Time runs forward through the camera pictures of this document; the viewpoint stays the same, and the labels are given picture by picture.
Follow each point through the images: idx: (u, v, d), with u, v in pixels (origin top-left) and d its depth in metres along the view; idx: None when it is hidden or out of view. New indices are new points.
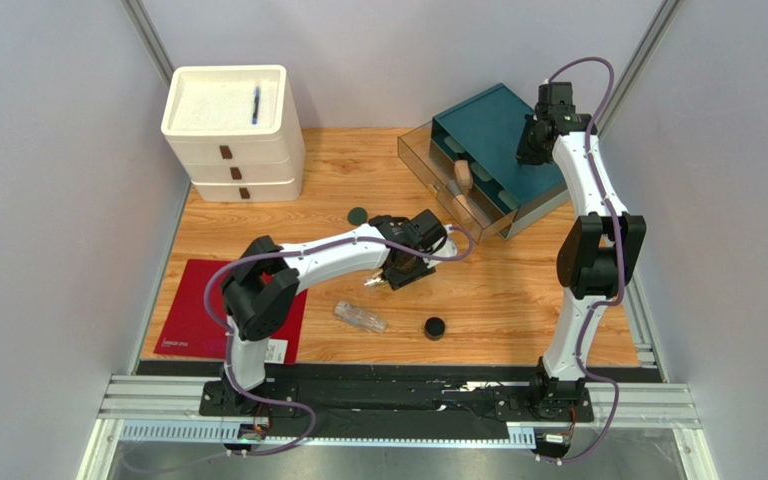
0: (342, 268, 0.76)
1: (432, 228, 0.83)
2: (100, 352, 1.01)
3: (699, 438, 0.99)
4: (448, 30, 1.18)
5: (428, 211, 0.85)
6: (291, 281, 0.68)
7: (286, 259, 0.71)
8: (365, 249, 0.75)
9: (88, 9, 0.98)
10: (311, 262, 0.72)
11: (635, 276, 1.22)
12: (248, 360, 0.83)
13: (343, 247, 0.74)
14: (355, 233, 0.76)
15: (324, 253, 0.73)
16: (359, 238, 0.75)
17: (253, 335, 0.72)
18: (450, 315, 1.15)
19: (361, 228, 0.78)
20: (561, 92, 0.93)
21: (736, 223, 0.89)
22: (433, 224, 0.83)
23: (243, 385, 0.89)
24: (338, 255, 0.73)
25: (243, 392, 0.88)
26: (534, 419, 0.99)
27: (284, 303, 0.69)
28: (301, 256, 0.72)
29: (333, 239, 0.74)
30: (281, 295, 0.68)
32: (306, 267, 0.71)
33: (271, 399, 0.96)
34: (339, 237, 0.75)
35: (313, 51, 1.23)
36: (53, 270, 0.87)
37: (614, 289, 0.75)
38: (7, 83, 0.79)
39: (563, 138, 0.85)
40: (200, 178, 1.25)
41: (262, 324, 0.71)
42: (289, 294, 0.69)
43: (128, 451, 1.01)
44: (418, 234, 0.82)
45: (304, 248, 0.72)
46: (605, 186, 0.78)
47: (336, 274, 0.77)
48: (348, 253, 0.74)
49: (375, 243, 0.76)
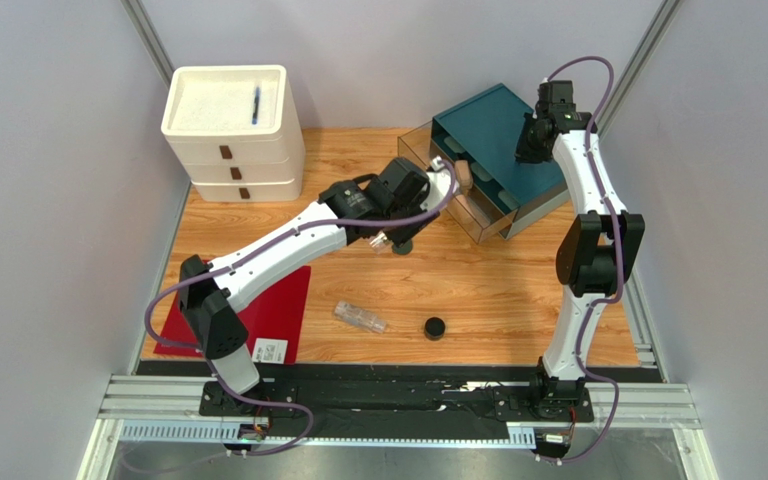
0: (293, 263, 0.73)
1: (402, 182, 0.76)
2: (100, 352, 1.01)
3: (699, 438, 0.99)
4: (448, 29, 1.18)
5: (395, 161, 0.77)
6: (222, 304, 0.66)
7: (218, 277, 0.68)
8: (311, 238, 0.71)
9: (87, 9, 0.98)
10: (244, 275, 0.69)
11: (635, 277, 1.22)
12: (232, 367, 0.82)
13: (285, 242, 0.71)
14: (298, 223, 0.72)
15: (259, 260, 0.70)
16: (301, 228, 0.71)
17: (217, 352, 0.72)
18: (450, 315, 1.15)
19: (305, 214, 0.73)
20: (561, 90, 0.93)
21: (736, 223, 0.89)
22: (402, 178, 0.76)
23: (238, 388, 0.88)
24: (277, 254, 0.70)
25: (238, 397, 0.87)
26: (534, 419, 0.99)
27: (226, 322, 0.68)
28: (232, 271, 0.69)
29: (267, 242, 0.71)
30: (218, 318, 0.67)
32: (241, 280, 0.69)
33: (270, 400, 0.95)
34: (279, 234, 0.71)
35: (313, 51, 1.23)
36: (53, 270, 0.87)
37: (613, 287, 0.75)
38: (7, 83, 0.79)
39: (563, 136, 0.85)
40: (200, 178, 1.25)
41: (219, 342, 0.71)
42: (228, 314, 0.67)
43: (127, 451, 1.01)
44: (384, 192, 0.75)
45: (234, 262, 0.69)
46: (604, 185, 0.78)
47: (287, 271, 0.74)
48: (293, 246, 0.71)
49: (320, 228, 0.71)
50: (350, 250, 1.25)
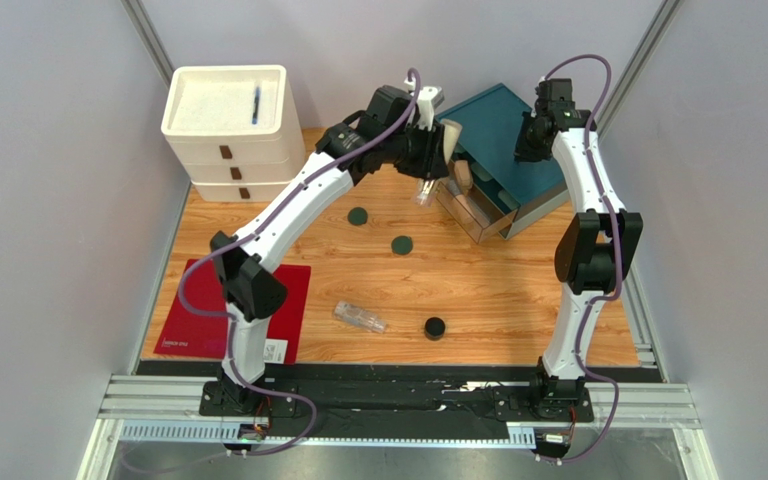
0: (310, 216, 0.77)
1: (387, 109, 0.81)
2: (100, 352, 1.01)
3: (699, 438, 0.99)
4: (448, 30, 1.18)
5: (379, 94, 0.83)
6: (255, 268, 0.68)
7: (245, 245, 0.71)
8: (319, 188, 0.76)
9: (87, 9, 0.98)
10: (269, 236, 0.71)
11: (635, 277, 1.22)
12: (252, 346, 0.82)
13: (297, 198, 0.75)
14: (302, 177, 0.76)
15: (279, 221, 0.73)
16: (307, 181, 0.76)
17: (265, 313, 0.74)
18: (450, 315, 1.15)
19: (307, 169, 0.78)
20: (561, 88, 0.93)
21: (736, 224, 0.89)
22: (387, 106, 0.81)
23: (248, 378, 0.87)
24: (295, 210, 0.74)
25: (246, 384, 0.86)
26: (534, 419, 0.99)
27: (265, 284, 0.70)
28: (257, 237, 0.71)
29: (281, 202, 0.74)
30: (257, 281, 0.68)
32: (267, 243, 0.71)
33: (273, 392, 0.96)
34: (289, 193, 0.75)
35: (313, 51, 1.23)
36: (53, 271, 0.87)
37: (611, 284, 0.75)
38: (6, 84, 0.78)
39: (562, 134, 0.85)
40: (200, 178, 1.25)
41: (265, 303, 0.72)
42: (264, 275, 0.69)
43: (128, 451, 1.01)
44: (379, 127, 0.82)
45: (256, 228, 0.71)
46: (603, 183, 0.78)
47: (307, 224, 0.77)
48: (305, 198, 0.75)
49: (325, 178, 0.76)
50: (350, 249, 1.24)
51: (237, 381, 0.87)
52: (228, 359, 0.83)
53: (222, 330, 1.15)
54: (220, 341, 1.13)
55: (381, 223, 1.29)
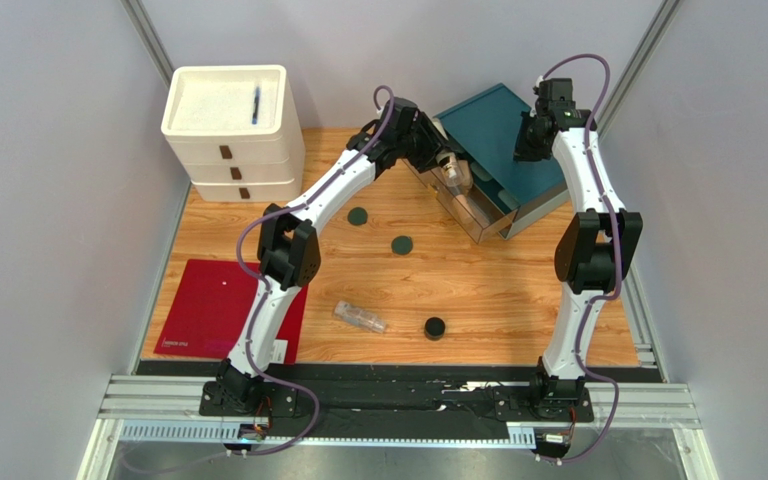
0: (342, 198, 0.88)
1: (398, 115, 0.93)
2: (100, 353, 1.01)
3: (699, 438, 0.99)
4: (448, 30, 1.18)
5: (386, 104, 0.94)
6: (311, 228, 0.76)
7: (296, 214, 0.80)
8: (354, 175, 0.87)
9: (87, 10, 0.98)
10: (317, 207, 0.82)
11: (635, 276, 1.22)
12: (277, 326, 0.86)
13: (337, 180, 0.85)
14: (340, 165, 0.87)
15: (324, 195, 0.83)
16: (344, 167, 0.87)
17: (303, 282, 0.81)
18: (450, 315, 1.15)
19: (341, 160, 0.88)
20: (561, 88, 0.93)
21: (736, 224, 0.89)
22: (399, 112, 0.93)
23: (261, 366, 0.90)
24: (336, 190, 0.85)
25: (257, 369, 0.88)
26: (534, 419, 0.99)
27: (313, 248, 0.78)
28: (307, 207, 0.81)
29: (326, 181, 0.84)
30: (309, 242, 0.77)
32: (316, 212, 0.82)
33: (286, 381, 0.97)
34: (330, 176, 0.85)
35: (313, 51, 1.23)
36: (53, 272, 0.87)
37: (611, 284, 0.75)
38: (5, 84, 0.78)
39: (562, 135, 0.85)
40: (201, 178, 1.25)
41: (306, 270, 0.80)
42: (314, 240, 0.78)
43: (128, 451, 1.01)
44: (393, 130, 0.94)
45: (307, 199, 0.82)
46: (604, 183, 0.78)
47: (339, 207, 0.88)
48: (344, 181, 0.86)
49: (359, 166, 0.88)
50: (350, 250, 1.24)
51: (251, 368, 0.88)
52: (246, 341, 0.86)
53: (222, 330, 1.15)
54: (220, 341, 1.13)
55: (381, 223, 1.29)
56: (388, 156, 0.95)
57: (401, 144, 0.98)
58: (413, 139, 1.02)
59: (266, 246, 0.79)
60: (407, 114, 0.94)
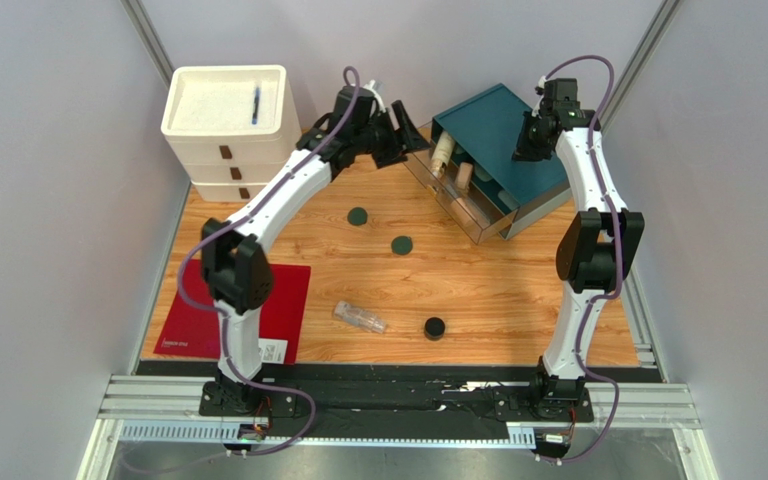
0: (296, 203, 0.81)
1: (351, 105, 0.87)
2: (100, 353, 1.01)
3: (699, 438, 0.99)
4: (447, 31, 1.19)
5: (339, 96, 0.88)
6: (255, 245, 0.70)
7: (239, 228, 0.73)
8: (305, 178, 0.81)
9: (87, 10, 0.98)
10: (263, 218, 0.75)
11: (635, 276, 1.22)
12: (247, 342, 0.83)
13: (286, 185, 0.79)
14: (289, 168, 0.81)
15: (271, 204, 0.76)
16: (294, 171, 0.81)
17: (253, 305, 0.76)
18: (450, 315, 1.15)
19: (290, 162, 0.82)
20: (565, 88, 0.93)
21: (736, 224, 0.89)
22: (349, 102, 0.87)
23: (247, 374, 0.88)
24: (285, 195, 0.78)
25: (245, 380, 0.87)
26: (534, 419, 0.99)
27: (260, 267, 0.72)
28: (252, 219, 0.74)
29: (272, 189, 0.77)
30: (255, 260, 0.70)
32: (261, 225, 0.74)
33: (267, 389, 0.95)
34: (277, 182, 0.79)
35: (313, 51, 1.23)
36: (53, 272, 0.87)
37: (612, 283, 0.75)
38: (5, 85, 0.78)
39: (567, 134, 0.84)
40: (201, 178, 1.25)
41: (255, 292, 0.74)
42: (260, 257, 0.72)
43: (128, 451, 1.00)
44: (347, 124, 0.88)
45: (250, 211, 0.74)
46: (606, 183, 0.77)
47: (291, 215, 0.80)
48: (293, 186, 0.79)
49: (310, 168, 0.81)
50: (350, 249, 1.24)
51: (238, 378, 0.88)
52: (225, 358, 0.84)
53: None
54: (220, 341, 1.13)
55: (381, 223, 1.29)
56: (346, 154, 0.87)
57: (361, 139, 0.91)
58: (373, 130, 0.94)
59: (208, 267, 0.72)
60: (364, 107, 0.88)
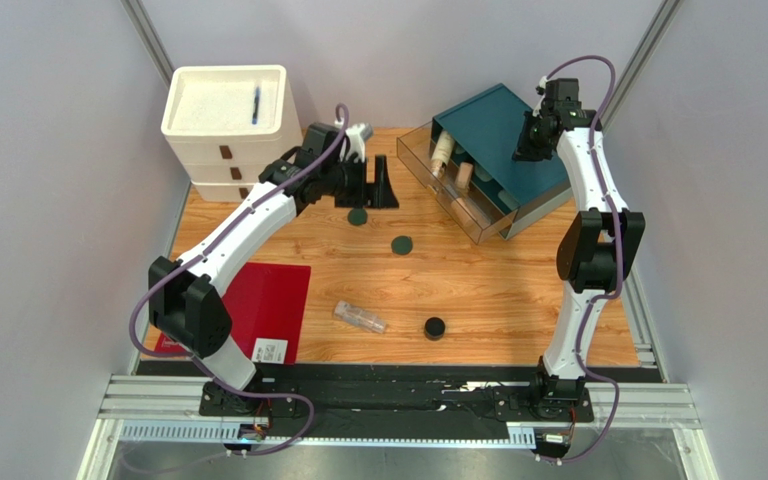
0: (257, 240, 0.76)
1: (324, 140, 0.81)
2: (100, 353, 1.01)
3: (699, 438, 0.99)
4: (447, 31, 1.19)
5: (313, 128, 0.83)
6: (204, 289, 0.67)
7: (192, 268, 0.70)
8: (266, 213, 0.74)
9: (87, 10, 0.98)
10: (217, 257, 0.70)
11: (635, 276, 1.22)
12: (226, 362, 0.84)
13: (244, 222, 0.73)
14: (250, 201, 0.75)
15: (227, 242, 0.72)
16: (255, 204, 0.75)
17: (206, 350, 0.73)
18: (450, 315, 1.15)
19: (253, 194, 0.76)
20: (566, 88, 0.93)
21: (736, 224, 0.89)
22: (322, 136, 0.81)
23: (238, 385, 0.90)
24: (242, 234, 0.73)
25: (240, 393, 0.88)
26: (534, 419, 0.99)
27: (212, 309, 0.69)
28: (205, 259, 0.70)
29: (229, 225, 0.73)
30: (205, 304, 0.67)
32: (215, 264, 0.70)
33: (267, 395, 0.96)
34: (236, 216, 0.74)
35: (313, 51, 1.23)
36: (53, 271, 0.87)
37: (612, 284, 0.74)
38: (6, 84, 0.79)
39: (567, 134, 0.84)
40: (201, 178, 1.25)
41: (208, 336, 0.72)
42: (212, 299, 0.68)
43: (127, 452, 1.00)
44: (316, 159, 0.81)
45: (204, 249, 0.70)
46: (607, 182, 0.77)
47: (252, 250, 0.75)
48: (252, 223, 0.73)
49: (273, 203, 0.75)
50: (350, 249, 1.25)
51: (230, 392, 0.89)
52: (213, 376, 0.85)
53: None
54: None
55: (381, 223, 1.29)
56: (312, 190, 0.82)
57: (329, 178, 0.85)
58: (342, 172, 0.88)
59: (158, 309, 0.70)
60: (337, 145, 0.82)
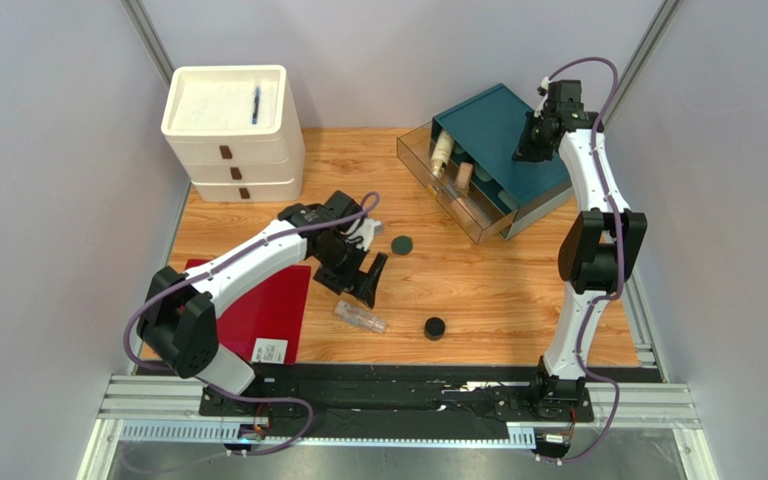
0: (262, 273, 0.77)
1: (346, 207, 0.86)
2: (100, 354, 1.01)
3: (699, 438, 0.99)
4: (447, 32, 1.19)
5: (339, 192, 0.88)
6: (203, 307, 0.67)
7: (196, 283, 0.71)
8: (278, 248, 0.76)
9: (88, 10, 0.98)
10: (223, 279, 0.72)
11: (635, 276, 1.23)
12: (222, 367, 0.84)
13: (255, 252, 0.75)
14: (265, 234, 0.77)
15: (235, 266, 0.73)
16: (269, 238, 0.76)
17: (186, 372, 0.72)
18: (450, 315, 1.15)
19: (269, 229, 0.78)
20: (569, 89, 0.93)
21: (737, 224, 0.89)
22: (346, 203, 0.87)
23: (234, 390, 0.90)
24: (251, 262, 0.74)
25: (235, 399, 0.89)
26: (534, 419, 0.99)
27: (204, 328, 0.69)
28: (210, 277, 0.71)
29: (240, 251, 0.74)
30: (200, 321, 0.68)
32: (220, 284, 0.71)
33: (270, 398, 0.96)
34: (249, 245, 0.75)
35: (313, 51, 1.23)
36: (53, 270, 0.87)
37: (614, 285, 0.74)
38: (6, 84, 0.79)
39: (569, 135, 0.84)
40: (201, 178, 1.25)
41: (192, 356, 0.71)
42: (207, 318, 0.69)
43: (128, 451, 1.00)
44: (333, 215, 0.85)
45: (212, 268, 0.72)
46: (609, 183, 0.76)
47: (256, 281, 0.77)
48: (263, 255, 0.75)
49: (287, 240, 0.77)
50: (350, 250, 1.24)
51: (227, 396, 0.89)
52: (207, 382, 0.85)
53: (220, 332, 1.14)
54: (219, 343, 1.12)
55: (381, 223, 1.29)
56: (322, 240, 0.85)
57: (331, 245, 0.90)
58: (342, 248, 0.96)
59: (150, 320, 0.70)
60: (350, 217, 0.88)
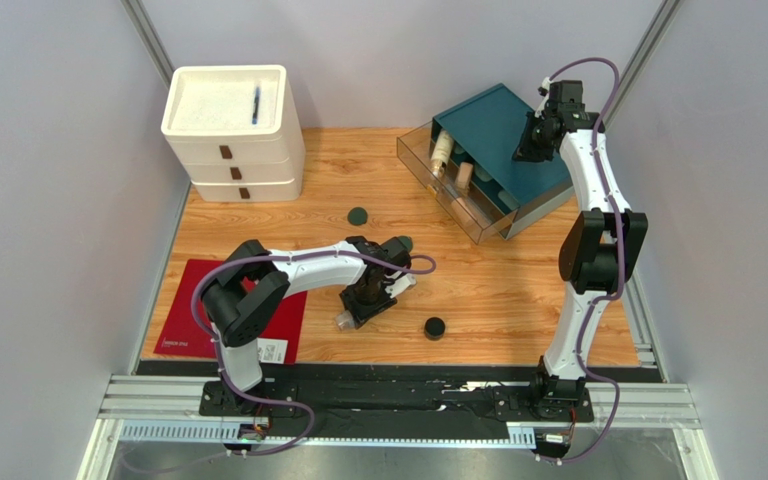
0: (323, 280, 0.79)
1: (400, 252, 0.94)
2: (100, 354, 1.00)
3: (699, 438, 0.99)
4: (448, 31, 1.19)
5: (394, 239, 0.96)
6: (280, 282, 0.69)
7: (276, 262, 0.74)
8: (344, 263, 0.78)
9: (87, 10, 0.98)
10: (298, 268, 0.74)
11: (635, 276, 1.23)
12: (239, 362, 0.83)
13: (328, 258, 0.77)
14: (337, 247, 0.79)
15: (314, 260, 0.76)
16: (340, 251, 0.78)
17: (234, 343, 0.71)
18: (450, 315, 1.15)
19: (340, 244, 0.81)
20: (571, 90, 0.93)
21: (737, 224, 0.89)
22: (399, 249, 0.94)
23: (242, 386, 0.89)
24: (324, 264, 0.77)
25: (240, 393, 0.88)
26: (534, 419, 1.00)
27: (270, 305, 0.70)
28: (289, 262, 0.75)
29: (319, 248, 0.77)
30: (271, 296, 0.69)
32: (293, 272, 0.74)
33: (270, 399, 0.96)
34: (323, 250, 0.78)
35: (314, 52, 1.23)
36: (52, 271, 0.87)
37: (615, 285, 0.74)
38: (3, 83, 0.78)
39: (571, 135, 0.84)
40: (200, 178, 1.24)
41: (245, 328, 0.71)
42: (277, 297, 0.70)
43: (128, 451, 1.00)
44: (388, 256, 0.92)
45: (293, 255, 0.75)
46: (610, 183, 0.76)
47: (317, 285, 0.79)
48: (332, 264, 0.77)
49: (354, 258, 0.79)
50: None
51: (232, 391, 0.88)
52: (221, 370, 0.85)
53: None
54: None
55: (381, 223, 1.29)
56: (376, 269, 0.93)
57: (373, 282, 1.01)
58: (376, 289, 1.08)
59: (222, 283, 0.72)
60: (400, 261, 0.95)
